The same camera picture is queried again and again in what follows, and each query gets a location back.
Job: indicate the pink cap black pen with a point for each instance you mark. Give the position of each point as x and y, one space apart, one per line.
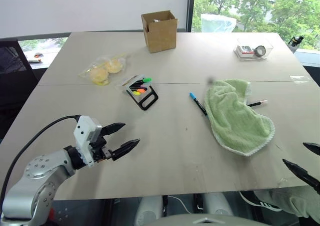
257 103

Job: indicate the pink cap highlighter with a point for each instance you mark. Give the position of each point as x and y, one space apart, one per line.
144 86

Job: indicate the black white sneaker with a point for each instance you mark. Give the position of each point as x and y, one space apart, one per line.
260 202

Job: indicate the red white small box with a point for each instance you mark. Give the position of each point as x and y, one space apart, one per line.
245 50

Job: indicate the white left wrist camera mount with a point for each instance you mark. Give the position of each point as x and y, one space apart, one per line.
82 131

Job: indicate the black mesh chair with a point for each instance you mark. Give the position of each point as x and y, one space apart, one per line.
17 68

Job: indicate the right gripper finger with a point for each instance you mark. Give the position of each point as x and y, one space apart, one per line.
303 174
313 147

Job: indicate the light green trouser leg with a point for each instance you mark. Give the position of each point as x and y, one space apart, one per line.
292 201

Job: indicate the grey tape roll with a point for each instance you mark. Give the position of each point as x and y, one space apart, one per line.
260 51

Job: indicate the black window frame post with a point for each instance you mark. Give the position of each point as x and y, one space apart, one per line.
190 9

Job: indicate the green cap highlighter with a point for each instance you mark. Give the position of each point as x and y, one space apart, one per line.
147 80

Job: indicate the black tray of highlighters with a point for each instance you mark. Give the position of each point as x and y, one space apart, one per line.
147 100

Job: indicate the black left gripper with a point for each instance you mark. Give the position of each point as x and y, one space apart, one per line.
99 146

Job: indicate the clear plastic bread bag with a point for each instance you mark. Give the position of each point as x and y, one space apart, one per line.
100 70

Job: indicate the silver rounded robot leg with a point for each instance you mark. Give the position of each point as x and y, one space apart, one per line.
217 203
147 211

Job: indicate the orange cap highlighter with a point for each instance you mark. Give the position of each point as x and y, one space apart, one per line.
142 89

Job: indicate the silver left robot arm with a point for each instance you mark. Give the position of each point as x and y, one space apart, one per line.
37 168

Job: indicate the light green towel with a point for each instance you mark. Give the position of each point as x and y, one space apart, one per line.
235 116

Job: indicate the yellow cap highlighter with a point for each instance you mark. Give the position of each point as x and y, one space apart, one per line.
136 93

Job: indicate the round yellow bread bun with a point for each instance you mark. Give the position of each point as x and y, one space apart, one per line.
113 66
98 75

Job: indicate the grey robot torso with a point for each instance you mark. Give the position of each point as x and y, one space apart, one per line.
205 221

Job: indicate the clear plastic container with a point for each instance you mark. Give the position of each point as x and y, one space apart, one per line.
250 57

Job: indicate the blue cap black pen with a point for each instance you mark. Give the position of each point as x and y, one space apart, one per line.
197 103

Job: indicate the brown cardboard box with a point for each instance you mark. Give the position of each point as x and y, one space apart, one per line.
161 34

